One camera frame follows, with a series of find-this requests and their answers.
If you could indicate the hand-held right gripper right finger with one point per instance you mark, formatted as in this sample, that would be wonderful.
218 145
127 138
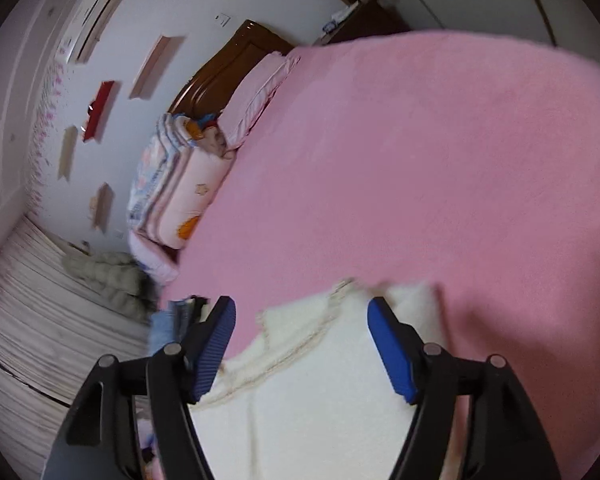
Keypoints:
392 350

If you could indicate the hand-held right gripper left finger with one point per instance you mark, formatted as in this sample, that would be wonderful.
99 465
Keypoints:
212 352

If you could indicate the white fluffy cardigan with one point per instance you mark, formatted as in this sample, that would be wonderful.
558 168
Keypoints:
320 410

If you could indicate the folded blue jeans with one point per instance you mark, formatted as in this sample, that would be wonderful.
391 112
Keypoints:
172 325

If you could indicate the olive puffer jacket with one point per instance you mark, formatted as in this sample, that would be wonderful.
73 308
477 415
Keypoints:
105 275

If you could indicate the pink folded quilt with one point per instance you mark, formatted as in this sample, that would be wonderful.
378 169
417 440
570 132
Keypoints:
195 195

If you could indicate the white curtain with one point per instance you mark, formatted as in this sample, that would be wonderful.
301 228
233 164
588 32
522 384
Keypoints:
30 320

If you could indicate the floral folded quilt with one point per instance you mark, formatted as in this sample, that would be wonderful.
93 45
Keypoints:
155 170

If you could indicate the pink pillow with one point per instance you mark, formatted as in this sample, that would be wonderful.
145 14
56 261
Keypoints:
257 95

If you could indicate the brown wooden headboard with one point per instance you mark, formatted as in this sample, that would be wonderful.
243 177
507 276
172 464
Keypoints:
215 72

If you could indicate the dark wooden nightstand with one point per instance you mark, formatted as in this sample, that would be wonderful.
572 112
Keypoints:
365 22

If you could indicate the white papers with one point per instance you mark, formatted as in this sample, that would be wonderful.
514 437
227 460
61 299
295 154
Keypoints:
340 17

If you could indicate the white air conditioner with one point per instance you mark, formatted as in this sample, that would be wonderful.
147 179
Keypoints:
97 12

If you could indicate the small wooden wall shelf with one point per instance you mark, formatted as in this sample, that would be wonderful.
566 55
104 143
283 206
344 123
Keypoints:
101 207

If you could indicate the narrow wooden wall shelf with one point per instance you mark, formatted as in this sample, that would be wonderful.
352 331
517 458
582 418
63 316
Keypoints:
67 152

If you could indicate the red wall shelf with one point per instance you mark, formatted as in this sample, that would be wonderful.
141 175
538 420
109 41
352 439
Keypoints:
99 110

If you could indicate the long wooden wall shelf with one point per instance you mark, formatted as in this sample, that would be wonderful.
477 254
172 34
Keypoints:
155 67

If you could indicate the white wall switch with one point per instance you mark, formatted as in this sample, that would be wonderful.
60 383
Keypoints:
222 19

